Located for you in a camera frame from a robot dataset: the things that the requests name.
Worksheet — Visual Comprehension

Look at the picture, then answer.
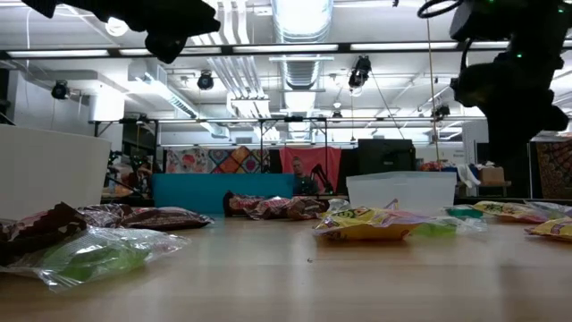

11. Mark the blue plastic bin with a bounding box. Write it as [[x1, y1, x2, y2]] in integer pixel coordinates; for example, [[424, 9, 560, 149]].
[[151, 173, 296, 215]]

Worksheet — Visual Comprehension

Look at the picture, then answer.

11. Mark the clear plastic bin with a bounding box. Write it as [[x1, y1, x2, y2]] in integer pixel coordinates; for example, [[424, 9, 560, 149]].
[[346, 171, 458, 216]]

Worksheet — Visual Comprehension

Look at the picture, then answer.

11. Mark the black metal truss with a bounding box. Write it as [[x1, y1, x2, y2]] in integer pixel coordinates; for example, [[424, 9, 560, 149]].
[[88, 114, 488, 149]]

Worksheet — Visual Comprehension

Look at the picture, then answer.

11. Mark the silver ceiling duct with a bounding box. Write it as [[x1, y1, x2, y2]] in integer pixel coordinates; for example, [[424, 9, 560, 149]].
[[271, 0, 335, 90]]

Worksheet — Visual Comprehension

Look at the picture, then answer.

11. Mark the green gummy clear wrapper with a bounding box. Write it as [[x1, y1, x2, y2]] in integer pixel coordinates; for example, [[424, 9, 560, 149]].
[[408, 216, 489, 238], [0, 225, 191, 292]]

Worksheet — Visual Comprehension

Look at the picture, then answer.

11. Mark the colourful patchwork quilt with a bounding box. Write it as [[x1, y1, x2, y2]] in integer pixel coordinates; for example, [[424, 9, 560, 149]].
[[164, 146, 272, 174]]

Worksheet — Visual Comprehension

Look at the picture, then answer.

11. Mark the person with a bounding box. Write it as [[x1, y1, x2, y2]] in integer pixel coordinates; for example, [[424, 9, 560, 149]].
[[290, 156, 321, 197], [114, 159, 154, 198]]

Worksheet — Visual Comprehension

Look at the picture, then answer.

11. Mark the cardboard box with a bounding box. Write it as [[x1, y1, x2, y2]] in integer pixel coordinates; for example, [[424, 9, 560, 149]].
[[477, 165, 506, 185]]

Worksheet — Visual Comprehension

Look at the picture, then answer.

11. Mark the red hanging cloth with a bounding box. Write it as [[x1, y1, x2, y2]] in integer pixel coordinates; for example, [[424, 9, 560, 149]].
[[279, 146, 343, 194]]

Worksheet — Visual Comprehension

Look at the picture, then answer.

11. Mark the round white ceiling lamp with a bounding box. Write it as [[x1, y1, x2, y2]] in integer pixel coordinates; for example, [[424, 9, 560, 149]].
[[105, 16, 130, 38]]

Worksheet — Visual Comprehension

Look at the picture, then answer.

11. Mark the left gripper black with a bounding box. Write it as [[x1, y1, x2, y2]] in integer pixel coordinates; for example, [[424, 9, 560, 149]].
[[133, 0, 222, 64]]

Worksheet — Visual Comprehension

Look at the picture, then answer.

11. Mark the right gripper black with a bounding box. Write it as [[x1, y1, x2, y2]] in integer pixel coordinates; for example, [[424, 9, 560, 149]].
[[450, 51, 572, 135]]

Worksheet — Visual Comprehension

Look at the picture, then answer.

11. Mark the black overhead frame beam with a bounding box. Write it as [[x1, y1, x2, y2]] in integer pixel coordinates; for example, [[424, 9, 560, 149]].
[[0, 41, 572, 60]]

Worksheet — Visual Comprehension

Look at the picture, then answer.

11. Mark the clear candy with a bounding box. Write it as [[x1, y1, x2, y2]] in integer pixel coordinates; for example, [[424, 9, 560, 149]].
[[327, 198, 352, 215], [525, 200, 572, 219]]

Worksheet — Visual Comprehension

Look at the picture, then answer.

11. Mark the white plastic bin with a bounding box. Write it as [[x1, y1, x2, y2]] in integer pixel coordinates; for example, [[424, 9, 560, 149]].
[[0, 123, 112, 221]]

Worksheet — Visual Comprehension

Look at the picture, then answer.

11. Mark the white pillar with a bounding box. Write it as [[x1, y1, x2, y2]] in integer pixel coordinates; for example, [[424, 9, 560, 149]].
[[461, 119, 491, 167]]

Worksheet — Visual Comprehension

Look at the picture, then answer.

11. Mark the black aluminium table frame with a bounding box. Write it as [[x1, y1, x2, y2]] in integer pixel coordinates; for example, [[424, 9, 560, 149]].
[[98, 195, 572, 215]]

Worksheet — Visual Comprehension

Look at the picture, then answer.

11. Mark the black right camera cable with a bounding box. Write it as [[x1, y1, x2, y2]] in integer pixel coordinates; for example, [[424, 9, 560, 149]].
[[417, 0, 464, 20]]

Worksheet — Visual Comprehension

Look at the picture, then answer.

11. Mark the black partition panel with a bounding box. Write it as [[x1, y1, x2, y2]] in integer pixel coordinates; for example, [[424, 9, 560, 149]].
[[475, 141, 534, 199]]

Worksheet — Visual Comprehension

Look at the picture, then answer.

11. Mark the white cloth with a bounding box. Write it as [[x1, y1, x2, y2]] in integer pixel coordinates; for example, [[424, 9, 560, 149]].
[[455, 163, 482, 189]]

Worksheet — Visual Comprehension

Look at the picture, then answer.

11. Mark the brown patterned cloth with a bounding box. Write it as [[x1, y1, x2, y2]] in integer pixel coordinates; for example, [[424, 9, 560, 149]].
[[534, 140, 572, 200]]

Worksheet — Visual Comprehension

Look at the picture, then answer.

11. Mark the chocolate bar brown wrapper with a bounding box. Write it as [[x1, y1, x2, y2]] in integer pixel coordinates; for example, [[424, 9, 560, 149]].
[[78, 203, 135, 228], [222, 191, 254, 218], [243, 196, 294, 221], [120, 206, 215, 232], [0, 201, 88, 266], [285, 195, 331, 221]]

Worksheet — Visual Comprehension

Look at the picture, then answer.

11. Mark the black cabinet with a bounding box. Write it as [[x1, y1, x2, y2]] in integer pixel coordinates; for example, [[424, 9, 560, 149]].
[[357, 138, 416, 176]]

